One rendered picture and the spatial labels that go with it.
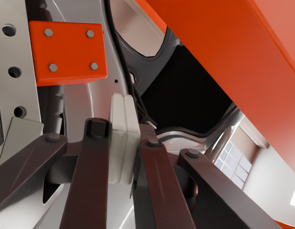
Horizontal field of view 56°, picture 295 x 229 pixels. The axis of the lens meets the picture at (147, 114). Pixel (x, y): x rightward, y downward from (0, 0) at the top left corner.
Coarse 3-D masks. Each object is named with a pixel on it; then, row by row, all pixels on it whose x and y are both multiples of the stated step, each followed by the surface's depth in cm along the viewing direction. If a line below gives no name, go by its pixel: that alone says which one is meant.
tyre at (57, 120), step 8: (32, 0) 39; (40, 0) 39; (32, 8) 39; (40, 8) 39; (32, 16) 39; (40, 16) 39; (48, 16) 40; (40, 88) 39; (48, 88) 40; (56, 88) 40; (40, 96) 39; (48, 96) 40; (56, 96) 41; (40, 104) 39; (48, 104) 40; (56, 104) 40; (16, 112) 38; (40, 112) 39; (48, 112) 40; (56, 112) 41; (48, 120) 40; (56, 120) 41; (48, 128) 40; (56, 128) 41
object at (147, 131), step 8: (144, 128) 16; (152, 128) 16; (144, 136) 15; (152, 136) 15; (136, 152) 14; (168, 152) 14; (136, 160) 13; (176, 160) 13; (136, 168) 13; (176, 168) 12; (136, 176) 13; (184, 176) 12; (184, 184) 13; (192, 184) 13; (184, 192) 13; (192, 192) 13
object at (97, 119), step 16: (96, 128) 12; (96, 144) 12; (80, 160) 10; (96, 160) 11; (80, 176) 9; (96, 176) 10; (80, 192) 9; (96, 192) 9; (80, 208) 8; (96, 208) 8; (64, 224) 7; (80, 224) 7; (96, 224) 7
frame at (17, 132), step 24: (0, 0) 29; (24, 0) 30; (0, 24) 29; (24, 24) 30; (0, 48) 29; (24, 48) 30; (0, 72) 29; (24, 72) 30; (0, 96) 29; (24, 96) 30; (0, 120) 30; (24, 120) 30; (0, 144) 29; (24, 144) 30
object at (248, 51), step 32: (160, 0) 42; (192, 0) 39; (224, 0) 36; (256, 0) 34; (288, 0) 38; (192, 32) 44; (224, 32) 40; (256, 32) 37; (288, 32) 38; (224, 64) 46; (256, 64) 42; (288, 64) 39; (256, 96) 49; (288, 96) 44; (256, 128) 58; (288, 128) 52; (288, 160) 62
